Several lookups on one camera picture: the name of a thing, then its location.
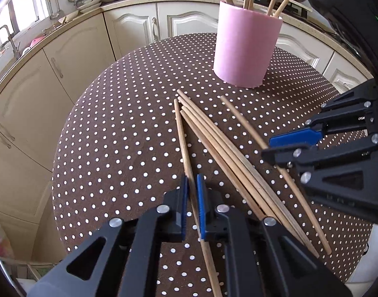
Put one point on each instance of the brown polka-dot tablecloth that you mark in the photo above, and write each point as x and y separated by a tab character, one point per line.
114	130

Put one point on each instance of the pink cup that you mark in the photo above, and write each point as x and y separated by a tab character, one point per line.
244	46

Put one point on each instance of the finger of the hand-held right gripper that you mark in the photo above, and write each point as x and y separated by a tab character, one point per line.
294	137
278	156

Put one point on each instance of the cream base cabinets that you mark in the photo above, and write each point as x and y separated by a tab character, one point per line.
77	52

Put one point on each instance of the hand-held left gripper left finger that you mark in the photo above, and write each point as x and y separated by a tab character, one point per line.
184	210

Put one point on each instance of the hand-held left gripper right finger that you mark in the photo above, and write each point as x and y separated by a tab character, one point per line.
201	210

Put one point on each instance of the speckled stone countertop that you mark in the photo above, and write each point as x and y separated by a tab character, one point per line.
127	0

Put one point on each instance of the kitchen window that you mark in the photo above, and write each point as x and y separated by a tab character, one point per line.
21	3

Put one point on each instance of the metal sink faucet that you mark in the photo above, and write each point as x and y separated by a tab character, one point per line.
12	45

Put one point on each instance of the white bowl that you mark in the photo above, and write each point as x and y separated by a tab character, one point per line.
68	18

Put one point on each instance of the pink plastic basin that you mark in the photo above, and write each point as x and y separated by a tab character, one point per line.
37	40

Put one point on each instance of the hanging metal ladle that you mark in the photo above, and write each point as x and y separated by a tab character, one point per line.
55	14

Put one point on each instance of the stack of white plates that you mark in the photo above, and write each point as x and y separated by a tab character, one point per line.
90	5

